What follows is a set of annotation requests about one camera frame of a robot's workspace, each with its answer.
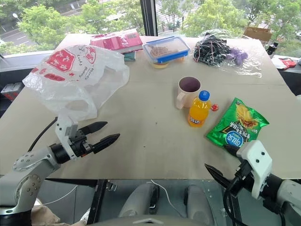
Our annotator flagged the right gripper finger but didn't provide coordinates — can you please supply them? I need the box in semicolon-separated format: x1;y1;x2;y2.
204;163;233;189
223;144;243;158

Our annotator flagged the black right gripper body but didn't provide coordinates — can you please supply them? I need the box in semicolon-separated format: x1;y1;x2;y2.
231;161;255;196

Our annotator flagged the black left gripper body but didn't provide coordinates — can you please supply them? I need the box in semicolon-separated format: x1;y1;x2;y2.
68;128;95;158

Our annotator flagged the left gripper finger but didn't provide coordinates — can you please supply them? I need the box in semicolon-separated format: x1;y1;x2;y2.
80;121;109;136
90;133;121;154

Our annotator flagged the white red-printed plastic bag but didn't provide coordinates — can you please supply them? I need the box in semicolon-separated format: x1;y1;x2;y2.
22;44;130;120

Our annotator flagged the green chips bag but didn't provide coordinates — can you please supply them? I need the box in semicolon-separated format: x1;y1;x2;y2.
206;97;270;149

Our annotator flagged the grey rounded robot leg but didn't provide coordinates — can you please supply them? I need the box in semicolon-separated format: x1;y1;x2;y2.
118;182;161;218
184;185;214;226

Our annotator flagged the orange soda bottle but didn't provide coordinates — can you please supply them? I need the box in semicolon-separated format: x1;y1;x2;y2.
187;90;212;128

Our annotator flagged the black table strut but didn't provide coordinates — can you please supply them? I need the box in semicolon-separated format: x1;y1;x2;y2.
86;179;111;226

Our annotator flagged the pink mug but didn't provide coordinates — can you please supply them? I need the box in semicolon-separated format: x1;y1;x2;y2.
175;76;202;110

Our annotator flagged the teal box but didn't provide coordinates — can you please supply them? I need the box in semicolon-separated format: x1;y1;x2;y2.
123;51;137;62

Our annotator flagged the beige cloth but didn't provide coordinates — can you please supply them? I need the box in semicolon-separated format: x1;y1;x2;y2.
30;204;62;226

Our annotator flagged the clear crinkled plastic bag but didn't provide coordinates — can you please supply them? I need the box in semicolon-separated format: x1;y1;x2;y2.
193;29;263;79

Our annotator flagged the pink box stack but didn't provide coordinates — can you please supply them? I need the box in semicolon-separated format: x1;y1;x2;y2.
90;28;144;55

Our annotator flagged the yellow round lid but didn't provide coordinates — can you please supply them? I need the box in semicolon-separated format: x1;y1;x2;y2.
151;61;170;70

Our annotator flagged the purple fuzzy item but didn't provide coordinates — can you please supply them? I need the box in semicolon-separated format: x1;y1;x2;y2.
226;46;248;66

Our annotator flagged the black packet pile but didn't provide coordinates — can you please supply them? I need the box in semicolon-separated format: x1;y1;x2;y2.
193;34;232;66

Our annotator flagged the red cloth item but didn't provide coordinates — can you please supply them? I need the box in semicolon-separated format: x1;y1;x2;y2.
278;57;297;70

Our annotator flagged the clear blue-lidded food container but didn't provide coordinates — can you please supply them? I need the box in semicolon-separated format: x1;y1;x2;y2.
142;36;191;65

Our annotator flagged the small black device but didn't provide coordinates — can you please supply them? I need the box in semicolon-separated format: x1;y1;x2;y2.
266;42;279;60

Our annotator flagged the brown cardboard box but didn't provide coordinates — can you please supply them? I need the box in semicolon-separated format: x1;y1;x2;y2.
243;26;273;43

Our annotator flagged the dark window pillar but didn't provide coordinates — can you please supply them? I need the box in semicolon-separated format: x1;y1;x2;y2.
140;0;159;37

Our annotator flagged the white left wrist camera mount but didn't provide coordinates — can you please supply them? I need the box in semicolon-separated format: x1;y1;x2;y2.
55;114;79;162

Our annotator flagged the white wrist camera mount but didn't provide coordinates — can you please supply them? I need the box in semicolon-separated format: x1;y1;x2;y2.
236;140;273;200
55;114;79;162

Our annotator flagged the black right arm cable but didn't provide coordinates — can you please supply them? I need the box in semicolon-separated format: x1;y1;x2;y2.
222;175;244;226

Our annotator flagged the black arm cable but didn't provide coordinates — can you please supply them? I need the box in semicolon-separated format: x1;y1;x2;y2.
27;117;58;153
222;175;244;226

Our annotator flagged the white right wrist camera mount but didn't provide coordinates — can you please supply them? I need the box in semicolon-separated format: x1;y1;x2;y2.
236;140;273;200

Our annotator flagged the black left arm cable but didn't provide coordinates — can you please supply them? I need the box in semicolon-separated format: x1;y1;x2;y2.
27;117;58;153

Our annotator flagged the thin white wire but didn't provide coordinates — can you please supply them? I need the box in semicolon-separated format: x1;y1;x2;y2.
150;179;187;218

